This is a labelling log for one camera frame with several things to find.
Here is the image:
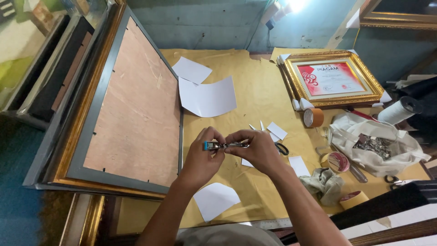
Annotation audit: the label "person's left hand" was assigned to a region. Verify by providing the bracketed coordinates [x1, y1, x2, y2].
[184, 126, 227, 184]

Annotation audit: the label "person's right hand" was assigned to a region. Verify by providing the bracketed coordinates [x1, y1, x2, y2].
[225, 129, 286, 177]

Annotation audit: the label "silver stapler with blue end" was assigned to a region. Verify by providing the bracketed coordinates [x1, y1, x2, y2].
[204, 141, 250, 151]

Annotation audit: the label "small white paper rectangle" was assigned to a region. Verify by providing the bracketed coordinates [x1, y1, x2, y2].
[266, 122, 288, 141]
[288, 156, 311, 178]

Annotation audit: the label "white paper sheet cut corner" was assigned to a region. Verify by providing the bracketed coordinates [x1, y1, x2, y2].
[193, 182, 241, 223]

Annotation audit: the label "brown kraft paper sheet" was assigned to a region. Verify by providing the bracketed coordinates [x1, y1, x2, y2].
[116, 48, 431, 237]

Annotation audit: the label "large curled white paper sheet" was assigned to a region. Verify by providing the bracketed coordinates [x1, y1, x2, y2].
[178, 75, 238, 118]

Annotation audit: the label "brown packing tape roll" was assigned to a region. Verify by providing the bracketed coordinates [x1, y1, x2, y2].
[303, 108, 324, 128]

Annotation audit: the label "grey rag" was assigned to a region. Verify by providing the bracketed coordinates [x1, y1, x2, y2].
[299, 167, 345, 206]

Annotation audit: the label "metal ruler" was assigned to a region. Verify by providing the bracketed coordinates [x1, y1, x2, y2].
[239, 218, 294, 231]

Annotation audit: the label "tape roll with red liner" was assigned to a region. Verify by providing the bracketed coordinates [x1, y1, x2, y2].
[339, 190, 370, 210]
[320, 151, 351, 174]

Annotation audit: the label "person's grey shirt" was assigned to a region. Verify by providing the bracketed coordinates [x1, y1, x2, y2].
[175, 223, 285, 246]

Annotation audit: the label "small flat white paper sheet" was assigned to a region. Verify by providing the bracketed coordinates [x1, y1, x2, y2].
[172, 56, 213, 85]

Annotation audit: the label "clear glass tube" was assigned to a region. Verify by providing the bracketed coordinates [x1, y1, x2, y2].
[348, 163, 368, 184]

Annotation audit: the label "gold framed red white certificate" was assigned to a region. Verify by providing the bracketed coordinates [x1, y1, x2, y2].
[278, 50, 385, 108]

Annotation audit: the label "gold moulding strip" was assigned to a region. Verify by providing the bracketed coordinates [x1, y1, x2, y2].
[68, 193, 106, 246]

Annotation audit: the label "white cloth bag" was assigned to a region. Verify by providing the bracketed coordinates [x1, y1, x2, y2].
[328, 112, 432, 178]

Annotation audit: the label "brown wooden moulding strip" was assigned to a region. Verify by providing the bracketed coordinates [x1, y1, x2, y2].
[348, 218, 437, 246]

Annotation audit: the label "heap of black material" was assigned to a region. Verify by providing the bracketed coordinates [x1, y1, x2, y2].
[395, 76, 437, 137]

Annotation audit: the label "stack of leaning frames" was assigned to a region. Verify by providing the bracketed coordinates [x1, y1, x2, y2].
[0, 13, 95, 131]

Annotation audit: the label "black handled scissors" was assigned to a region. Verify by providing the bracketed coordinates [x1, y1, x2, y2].
[274, 142, 290, 156]

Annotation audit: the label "large gold grey picture frame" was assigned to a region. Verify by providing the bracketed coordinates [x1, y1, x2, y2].
[23, 3, 185, 201]

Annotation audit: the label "red handled tool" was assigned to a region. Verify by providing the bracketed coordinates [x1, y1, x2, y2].
[344, 108, 380, 123]

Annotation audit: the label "heap of metal frame hangers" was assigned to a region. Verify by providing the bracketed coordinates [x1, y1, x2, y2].
[353, 133, 394, 161]

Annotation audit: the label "black frame moulding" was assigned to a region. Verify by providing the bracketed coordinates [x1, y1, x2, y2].
[329, 180, 437, 230]

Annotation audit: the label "white string spool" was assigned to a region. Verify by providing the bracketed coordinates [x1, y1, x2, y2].
[377, 96, 424, 126]

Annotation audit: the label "ornate gold empty frame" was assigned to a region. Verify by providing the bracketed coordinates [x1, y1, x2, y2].
[359, 0, 437, 31]

